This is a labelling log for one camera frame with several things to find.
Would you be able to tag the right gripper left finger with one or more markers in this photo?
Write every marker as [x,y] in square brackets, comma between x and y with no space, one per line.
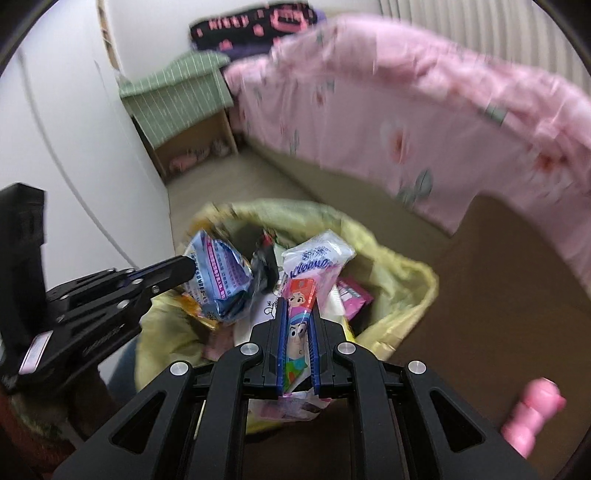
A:
[189,422]

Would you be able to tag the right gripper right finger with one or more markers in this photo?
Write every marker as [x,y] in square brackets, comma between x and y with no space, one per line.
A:
[408,423]

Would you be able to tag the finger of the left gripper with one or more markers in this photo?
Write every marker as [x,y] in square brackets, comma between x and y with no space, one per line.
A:
[160,277]

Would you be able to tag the blue white snack wrapper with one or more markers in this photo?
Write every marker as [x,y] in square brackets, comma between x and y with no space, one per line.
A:
[222,278]

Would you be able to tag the cartoon character wrapper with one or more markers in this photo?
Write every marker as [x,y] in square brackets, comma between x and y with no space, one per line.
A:
[300,295]

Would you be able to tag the white tissue packet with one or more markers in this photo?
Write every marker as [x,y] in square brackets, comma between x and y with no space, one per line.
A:
[323,255]

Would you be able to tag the yellow plastic trash bag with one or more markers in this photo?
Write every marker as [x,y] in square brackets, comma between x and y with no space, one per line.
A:
[175,329]

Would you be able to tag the slippers under bedside table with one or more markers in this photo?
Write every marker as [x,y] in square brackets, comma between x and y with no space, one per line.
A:
[191,158]

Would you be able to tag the pink snack wrapper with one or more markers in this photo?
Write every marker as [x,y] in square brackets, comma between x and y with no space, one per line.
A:
[353,297]

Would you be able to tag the pink caterpillar toy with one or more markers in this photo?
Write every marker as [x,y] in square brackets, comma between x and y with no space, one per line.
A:
[540,401]

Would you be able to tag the wooden bedside table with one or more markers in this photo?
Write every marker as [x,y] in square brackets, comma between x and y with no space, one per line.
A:
[200,134]

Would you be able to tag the brown table cloth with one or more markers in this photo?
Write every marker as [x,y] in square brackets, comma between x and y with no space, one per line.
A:
[490,309]

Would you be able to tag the green checked cloth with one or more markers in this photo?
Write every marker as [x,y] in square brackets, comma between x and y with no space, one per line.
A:
[188,90]

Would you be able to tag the pink floral bed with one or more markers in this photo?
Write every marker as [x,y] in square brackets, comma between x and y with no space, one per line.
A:
[430,122]

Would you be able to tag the black kitty blanket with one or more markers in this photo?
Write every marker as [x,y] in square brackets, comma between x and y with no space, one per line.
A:
[262,25]

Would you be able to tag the beige pleated curtain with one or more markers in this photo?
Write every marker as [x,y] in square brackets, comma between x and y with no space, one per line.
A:
[516,31]

